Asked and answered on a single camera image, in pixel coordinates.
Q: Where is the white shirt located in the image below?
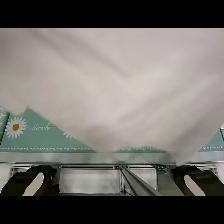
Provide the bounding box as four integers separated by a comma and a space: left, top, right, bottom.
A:
0, 28, 224, 167

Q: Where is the silver frame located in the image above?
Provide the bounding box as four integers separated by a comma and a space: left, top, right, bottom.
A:
0, 151, 224, 197

